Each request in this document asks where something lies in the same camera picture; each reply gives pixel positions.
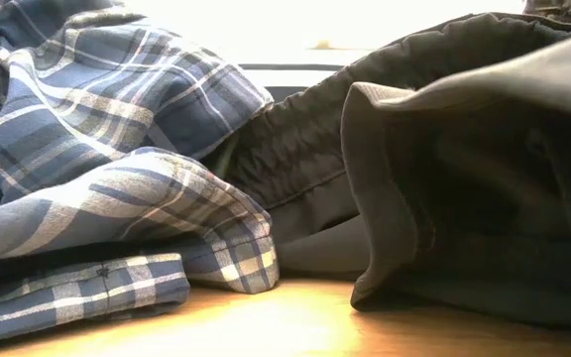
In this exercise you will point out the dark grey trousers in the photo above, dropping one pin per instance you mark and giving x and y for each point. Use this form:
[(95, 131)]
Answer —
[(305, 149)]

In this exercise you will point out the blue plaid shirt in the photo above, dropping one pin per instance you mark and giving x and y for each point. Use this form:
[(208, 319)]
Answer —
[(92, 99)]

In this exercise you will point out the olive grey garment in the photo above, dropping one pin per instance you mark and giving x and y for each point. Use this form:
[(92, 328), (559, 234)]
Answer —
[(513, 74)]

